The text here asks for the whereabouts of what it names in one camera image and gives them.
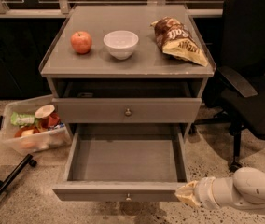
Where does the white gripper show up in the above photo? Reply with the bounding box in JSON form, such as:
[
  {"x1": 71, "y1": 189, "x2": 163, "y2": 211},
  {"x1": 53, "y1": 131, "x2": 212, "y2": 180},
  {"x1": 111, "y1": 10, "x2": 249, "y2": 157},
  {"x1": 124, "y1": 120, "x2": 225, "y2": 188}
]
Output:
[{"x1": 174, "y1": 177, "x2": 219, "y2": 210}]

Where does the grey drawer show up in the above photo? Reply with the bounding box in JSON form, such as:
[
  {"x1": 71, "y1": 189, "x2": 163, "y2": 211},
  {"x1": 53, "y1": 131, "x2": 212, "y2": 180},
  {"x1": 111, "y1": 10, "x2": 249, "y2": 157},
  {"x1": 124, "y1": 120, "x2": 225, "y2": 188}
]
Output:
[
  {"x1": 52, "y1": 98, "x2": 202, "y2": 123},
  {"x1": 53, "y1": 124, "x2": 188, "y2": 202}
]

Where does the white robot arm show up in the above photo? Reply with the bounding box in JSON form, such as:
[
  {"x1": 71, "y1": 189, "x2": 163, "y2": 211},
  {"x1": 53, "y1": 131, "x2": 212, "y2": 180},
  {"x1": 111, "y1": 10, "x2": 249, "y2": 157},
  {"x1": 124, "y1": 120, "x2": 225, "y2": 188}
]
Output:
[{"x1": 175, "y1": 167, "x2": 265, "y2": 215}]

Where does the grey drawer cabinet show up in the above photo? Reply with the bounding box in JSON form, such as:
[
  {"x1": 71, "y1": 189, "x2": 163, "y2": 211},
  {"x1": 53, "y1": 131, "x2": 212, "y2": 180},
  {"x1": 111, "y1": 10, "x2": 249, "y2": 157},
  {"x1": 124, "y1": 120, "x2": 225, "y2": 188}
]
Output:
[{"x1": 41, "y1": 5, "x2": 216, "y2": 134}]

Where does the grey top drawer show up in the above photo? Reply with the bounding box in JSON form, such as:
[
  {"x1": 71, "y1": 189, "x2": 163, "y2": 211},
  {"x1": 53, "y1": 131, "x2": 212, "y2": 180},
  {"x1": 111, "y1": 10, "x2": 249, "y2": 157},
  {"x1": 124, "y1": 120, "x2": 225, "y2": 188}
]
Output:
[{"x1": 52, "y1": 98, "x2": 202, "y2": 123}]

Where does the red cup in bin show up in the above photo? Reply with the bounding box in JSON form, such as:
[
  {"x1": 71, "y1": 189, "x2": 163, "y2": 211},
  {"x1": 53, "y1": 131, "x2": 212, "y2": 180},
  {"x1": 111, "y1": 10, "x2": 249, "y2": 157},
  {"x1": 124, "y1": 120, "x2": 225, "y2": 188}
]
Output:
[{"x1": 48, "y1": 112, "x2": 60, "y2": 127}]

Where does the brown yellow chip bag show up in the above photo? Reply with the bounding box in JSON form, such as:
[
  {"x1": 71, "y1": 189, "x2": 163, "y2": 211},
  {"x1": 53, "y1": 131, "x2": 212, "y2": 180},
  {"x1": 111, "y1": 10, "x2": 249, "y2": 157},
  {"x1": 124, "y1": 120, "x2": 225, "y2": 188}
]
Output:
[{"x1": 150, "y1": 17, "x2": 208, "y2": 67}]

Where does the white bowl in bin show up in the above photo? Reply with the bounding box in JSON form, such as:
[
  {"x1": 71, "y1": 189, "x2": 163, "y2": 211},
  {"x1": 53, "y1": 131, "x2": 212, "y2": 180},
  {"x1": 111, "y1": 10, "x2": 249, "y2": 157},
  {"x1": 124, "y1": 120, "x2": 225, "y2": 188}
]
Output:
[{"x1": 35, "y1": 105, "x2": 55, "y2": 119}]

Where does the clear plastic storage bin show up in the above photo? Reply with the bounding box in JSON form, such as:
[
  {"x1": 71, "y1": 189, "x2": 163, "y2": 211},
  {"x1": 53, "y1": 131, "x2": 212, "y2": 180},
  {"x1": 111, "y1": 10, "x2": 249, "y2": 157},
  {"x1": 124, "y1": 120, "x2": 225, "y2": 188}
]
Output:
[{"x1": 0, "y1": 95, "x2": 72, "y2": 155}]

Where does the black office chair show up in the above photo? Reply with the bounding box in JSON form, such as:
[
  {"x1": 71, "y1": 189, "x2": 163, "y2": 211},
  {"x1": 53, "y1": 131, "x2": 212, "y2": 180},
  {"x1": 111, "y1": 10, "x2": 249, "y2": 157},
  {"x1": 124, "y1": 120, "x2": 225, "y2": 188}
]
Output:
[{"x1": 196, "y1": 0, "x2": 265, "y2": 172}]

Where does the green snack bag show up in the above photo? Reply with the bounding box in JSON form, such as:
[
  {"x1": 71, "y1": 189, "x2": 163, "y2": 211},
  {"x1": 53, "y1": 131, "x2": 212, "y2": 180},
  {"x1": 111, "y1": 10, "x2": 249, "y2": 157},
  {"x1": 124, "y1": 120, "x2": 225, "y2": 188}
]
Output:
[{"x1": 10, "y1": 112, "x2": 35, "y2": 126}]

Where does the red apple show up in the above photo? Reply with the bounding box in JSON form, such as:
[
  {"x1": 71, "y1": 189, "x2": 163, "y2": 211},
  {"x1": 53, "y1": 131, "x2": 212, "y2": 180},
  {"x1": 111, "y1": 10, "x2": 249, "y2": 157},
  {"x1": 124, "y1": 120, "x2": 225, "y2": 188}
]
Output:
[{"x1": 70, "y1": 31, "x2": 92, "y2": 54}]

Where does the black stand leg with caster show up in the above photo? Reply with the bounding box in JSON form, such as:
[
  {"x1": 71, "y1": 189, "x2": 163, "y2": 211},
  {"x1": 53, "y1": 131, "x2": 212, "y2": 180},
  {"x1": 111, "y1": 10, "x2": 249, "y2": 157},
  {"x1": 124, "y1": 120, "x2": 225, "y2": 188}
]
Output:
[{"x1": 0, "y1": 154, "x2": 37, "y2": 195}]

